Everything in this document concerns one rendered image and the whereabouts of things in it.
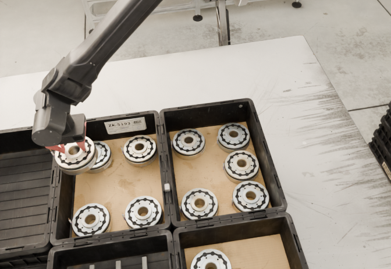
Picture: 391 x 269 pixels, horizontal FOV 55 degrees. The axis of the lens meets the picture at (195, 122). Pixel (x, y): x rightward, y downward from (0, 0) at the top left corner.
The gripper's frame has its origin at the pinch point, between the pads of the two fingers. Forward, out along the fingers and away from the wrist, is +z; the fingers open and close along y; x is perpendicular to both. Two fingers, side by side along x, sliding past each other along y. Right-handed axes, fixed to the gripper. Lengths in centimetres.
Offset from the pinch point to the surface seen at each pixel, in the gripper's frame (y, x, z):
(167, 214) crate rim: 21.3, -15.9, 11.8
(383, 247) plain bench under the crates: 82, -24, 36
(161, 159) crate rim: 20.9, 2.0, 13.3
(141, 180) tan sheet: 13.9, 1.2, 21.8
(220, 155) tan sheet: 38.8, 6.6, 22.2
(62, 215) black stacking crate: -6.6, -10.3, 14.9
